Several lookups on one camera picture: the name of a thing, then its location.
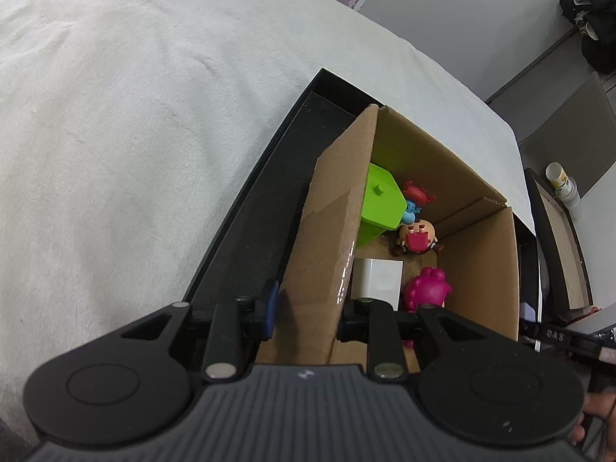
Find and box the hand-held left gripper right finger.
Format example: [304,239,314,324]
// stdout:
[337,298,521,381]

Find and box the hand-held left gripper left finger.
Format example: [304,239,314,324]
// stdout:
[120,279,281,382]

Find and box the white charger plug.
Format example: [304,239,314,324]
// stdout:
[350,257,404,313]

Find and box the pink toy figure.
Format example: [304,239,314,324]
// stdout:
[402,267,453,347]

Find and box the black tray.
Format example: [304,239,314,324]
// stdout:
[183,68,542,347]

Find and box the small brown toy figure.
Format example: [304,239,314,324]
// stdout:
[390,218,444,257]

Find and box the brown cardboard box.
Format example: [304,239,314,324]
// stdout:
[255,103,521,376]

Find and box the blue figure with red crab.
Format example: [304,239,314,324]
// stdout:
[401,180,437,224]

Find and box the person's right hand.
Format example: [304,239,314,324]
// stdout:
[569,391,616,448]

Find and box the brown-topped bedside cabinet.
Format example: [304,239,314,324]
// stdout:
[524,167,595,311]

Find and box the green hexagonal container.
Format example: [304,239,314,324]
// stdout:
[355,162,407,246]

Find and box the white snack canister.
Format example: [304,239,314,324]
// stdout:
[545,162,581,208]

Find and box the black bag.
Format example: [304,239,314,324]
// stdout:
[559,0,616,75]

